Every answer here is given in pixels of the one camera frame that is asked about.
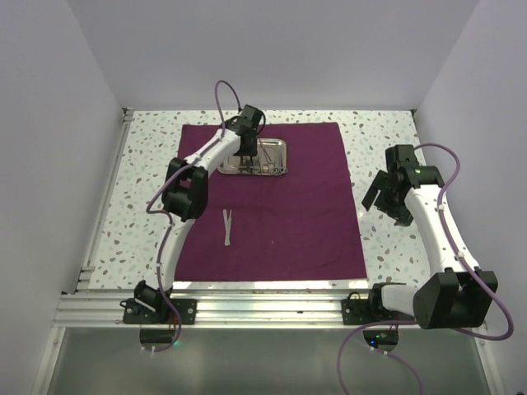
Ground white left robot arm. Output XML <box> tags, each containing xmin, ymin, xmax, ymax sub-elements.
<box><xmin>134</xmin><ymin>105</ymin><xmax>266</xmax><ymax>323</ymax></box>

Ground steel instrument tray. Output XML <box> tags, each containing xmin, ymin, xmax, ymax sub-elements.
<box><xmin>217</xmin><ymin>138</ymin><xmax>288</xmax><ymax>176</ymax></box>

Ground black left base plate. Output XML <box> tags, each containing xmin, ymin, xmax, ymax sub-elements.
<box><xmin>119</xmin><ymin>298</ymin><xmax>198</xmax><ymax>325</ymax></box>

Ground steel surgical scissors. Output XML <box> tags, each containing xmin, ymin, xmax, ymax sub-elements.
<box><xmin>258</xmin><ymin>139</ymin><xmax>275</xmax><ymax>175</ymax></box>

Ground steel forceps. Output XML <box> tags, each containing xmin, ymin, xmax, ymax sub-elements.
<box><xmin>269</xmin><ymin>144</ymin><xmax>287</xmax><ymax>176</ymax></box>

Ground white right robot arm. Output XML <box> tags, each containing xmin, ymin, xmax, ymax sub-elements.
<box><xmin>361</xmin><ymin>145</ymin><xmax>498</xmax><ymax>329</ymax></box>

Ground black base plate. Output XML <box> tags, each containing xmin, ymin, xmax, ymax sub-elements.
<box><xmin>119</xmin><ymin>298</ymin><xmax>198</xmax><ymax>325</ymax></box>
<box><xmin>340</xmin><ymin>284</ymin><xmax>413</xmax><ymax>325</ymax></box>

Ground purple cloth wrap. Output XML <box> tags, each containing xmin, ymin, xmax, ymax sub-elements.
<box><xmin>175</xmin><ymin>123</ymin><xmax>366</xmax><ymax>281</ymax></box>

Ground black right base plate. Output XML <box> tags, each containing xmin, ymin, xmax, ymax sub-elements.
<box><xmin>340</xmin><ymin>284</ymin><xmax>413</xmax><ymax>325</ymax></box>

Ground aluminium frame rail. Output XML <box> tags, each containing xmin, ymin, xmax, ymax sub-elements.
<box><xmin>52</xmin><ymin>290</ymin><xmax>347</xmax><ymax>329</ymax></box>

